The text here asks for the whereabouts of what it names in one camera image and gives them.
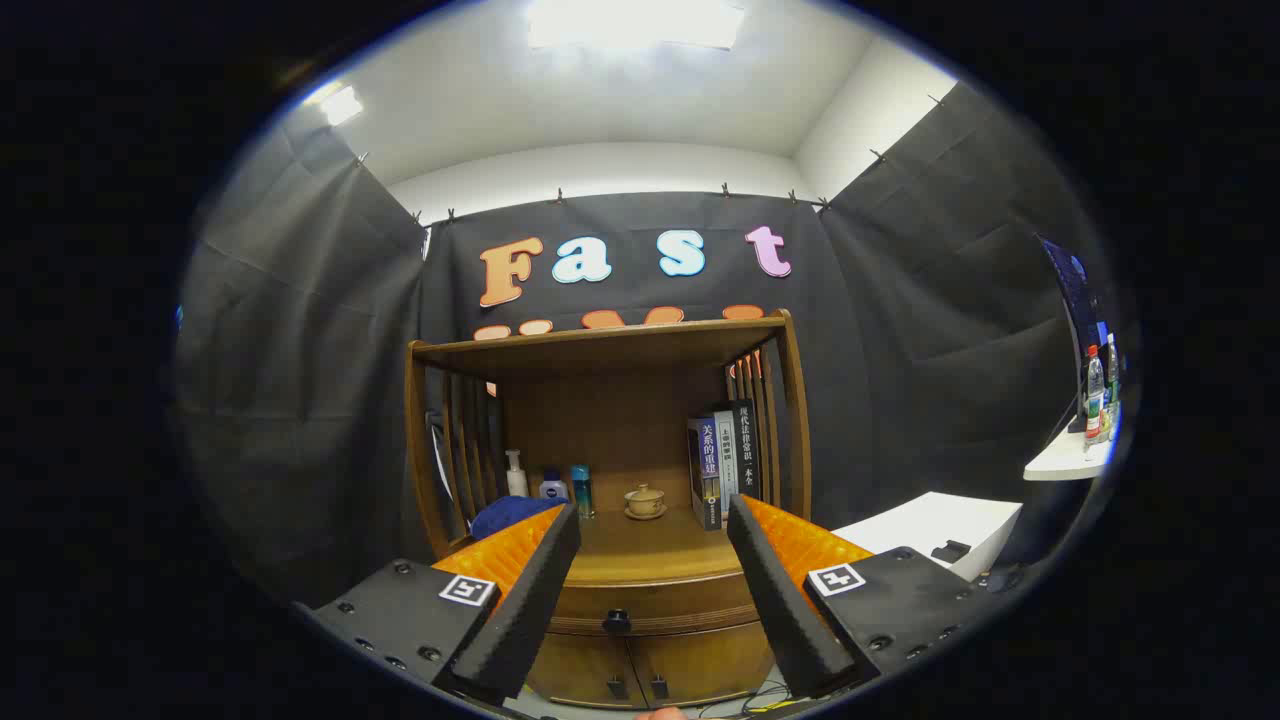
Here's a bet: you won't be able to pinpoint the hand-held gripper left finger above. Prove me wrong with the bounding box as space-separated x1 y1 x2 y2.
310 503 582 706

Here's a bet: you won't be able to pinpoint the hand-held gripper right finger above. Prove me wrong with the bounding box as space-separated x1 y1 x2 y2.
727 493 991 699

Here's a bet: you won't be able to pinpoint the wooden drawer with black knob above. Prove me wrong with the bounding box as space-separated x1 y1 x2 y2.
553 573 763 638

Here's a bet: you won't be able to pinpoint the wooden countertop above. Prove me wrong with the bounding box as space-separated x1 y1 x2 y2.
470 505 743 588

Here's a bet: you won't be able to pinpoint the white side cabinet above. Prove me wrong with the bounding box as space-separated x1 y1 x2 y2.
832 491 1024 583

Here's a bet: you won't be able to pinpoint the wooden cabinet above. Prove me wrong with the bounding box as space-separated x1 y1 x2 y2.
404 310 813 709

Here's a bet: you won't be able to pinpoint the blue towel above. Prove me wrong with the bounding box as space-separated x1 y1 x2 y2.
471 496 566 541

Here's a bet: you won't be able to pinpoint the book with purple spine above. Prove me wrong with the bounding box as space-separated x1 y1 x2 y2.
686 417 723 531

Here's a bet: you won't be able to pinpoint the book with pale spine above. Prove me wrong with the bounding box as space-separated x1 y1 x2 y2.
714 408 739 516

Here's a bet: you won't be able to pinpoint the book with black spine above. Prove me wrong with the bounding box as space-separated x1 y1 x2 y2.
730 399 763 501

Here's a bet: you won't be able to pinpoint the white desk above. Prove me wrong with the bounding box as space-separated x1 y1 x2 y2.
1023 420 1116 482

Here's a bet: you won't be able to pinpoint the clear bottle with red label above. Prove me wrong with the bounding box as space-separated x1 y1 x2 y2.
1085 345 1106 443

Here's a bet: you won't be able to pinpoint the computer monitor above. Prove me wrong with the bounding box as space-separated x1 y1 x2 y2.
1037 235 1111 363

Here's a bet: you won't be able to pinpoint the large ceiling light panel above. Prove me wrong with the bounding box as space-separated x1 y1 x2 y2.
527 0 746 51

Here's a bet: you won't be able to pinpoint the black cables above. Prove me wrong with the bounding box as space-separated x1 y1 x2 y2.
700 680 791 716

